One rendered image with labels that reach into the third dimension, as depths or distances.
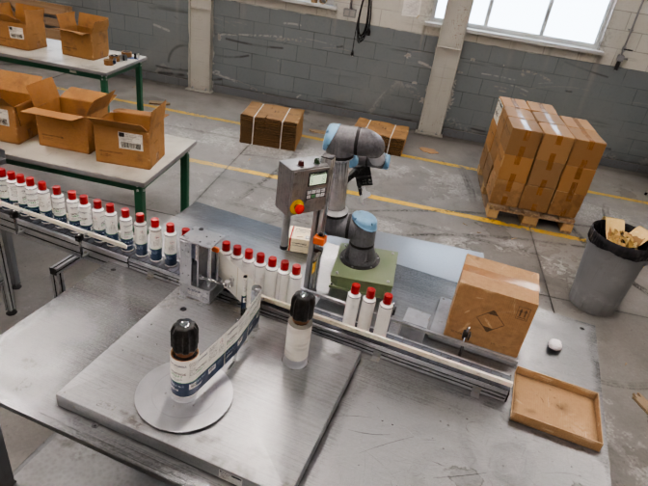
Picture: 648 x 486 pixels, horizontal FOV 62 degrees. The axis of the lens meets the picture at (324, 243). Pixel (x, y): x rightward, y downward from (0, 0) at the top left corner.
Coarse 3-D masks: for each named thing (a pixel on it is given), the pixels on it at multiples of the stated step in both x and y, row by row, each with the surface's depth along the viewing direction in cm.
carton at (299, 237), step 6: (294, 228) 273; (300, 228) 274; (306, 228) 275; (294, 234) 267; (300, 234) 268; (306, 234) 269; (288, 240) 265; (294, 240) 265; (300, 240) 265; (306, 240) 264; (288, 246) 267; (294, 246) 267; (300, 246) 266; (306, 246) 266; (300, 252) 268; (306, 252) 268
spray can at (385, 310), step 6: (390, 294) 203; (384, 300) 203; (390, 300) 202; (384, 306) 203; (390, 306) 203; (378, 312) 206; (384, 312) 204; (390, 312) 204; (378, 318) 207; (384, 318) 205; (390, 318) 207; (378, 324) 207; (384, 324) 207; (378, 330) 209; (384, 330) 208; (384, 336) 210
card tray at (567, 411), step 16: (528, 384) 208; (544, 384) 209; (560, 384) 207; (512, 400) 199; (528, 400) 200; (544, 400) 201; (560, 400) 202; (576, 400) 204; (592, 400) 205; (512, 416) 190; (528, 416) 194; (544, 416) 195; (560, 416) 196; (576, 416) 197; (592, 416) 198; (560, 432) 186; (576, 432) 190; (592, 432) 191; (592, 448) 185
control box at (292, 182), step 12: (312, 156) 206; (288, 168) 194; (300, 168) 195; (312, 168) 198; (324, 168) 200; (288, 180) 196; (300, 180) 196; (288, 192) 197; (300, 192) 199; (276, 204) 207; (288, 204) 200; (312, 204) 206; (324, 204) 209
